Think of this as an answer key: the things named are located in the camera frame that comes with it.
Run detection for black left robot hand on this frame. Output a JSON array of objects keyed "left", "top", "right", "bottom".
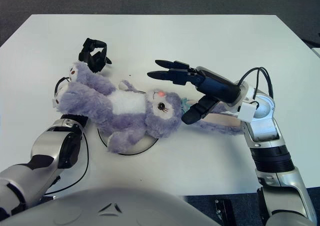
[{"left": 78, "top": 37, "right": 113, "bottom": 74}]

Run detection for silver robot torso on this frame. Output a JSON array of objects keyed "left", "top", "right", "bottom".
[{"left": 0, "top": 185, "right": 221, "bottom": 226}]

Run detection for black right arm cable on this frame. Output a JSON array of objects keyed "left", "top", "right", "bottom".
[{"left": 234, "top": 66, "right": 275, "bottom": 104}]

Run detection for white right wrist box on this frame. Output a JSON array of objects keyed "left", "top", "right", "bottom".
[{"left": 238, "top": 103, "right": 258, "bottom": 123}]

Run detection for purple plush bunny doll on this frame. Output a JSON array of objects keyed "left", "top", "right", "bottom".
[{"left": 53, "top": 60, "right": 245, "bottom": 155}]

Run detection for white plate with black rim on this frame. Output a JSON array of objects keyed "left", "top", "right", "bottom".
[{"left": 97, "top": 90, "right": 160, "bottom": 156}]

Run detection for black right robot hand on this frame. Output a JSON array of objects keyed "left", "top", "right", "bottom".
[{"left": 146, "top": 59, "right": 242, "bottom": 125}]

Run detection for black bracket below table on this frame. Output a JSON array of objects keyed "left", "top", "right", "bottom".
[{"left": 214, "top": 198, "right": 237, "bottom": 223}]

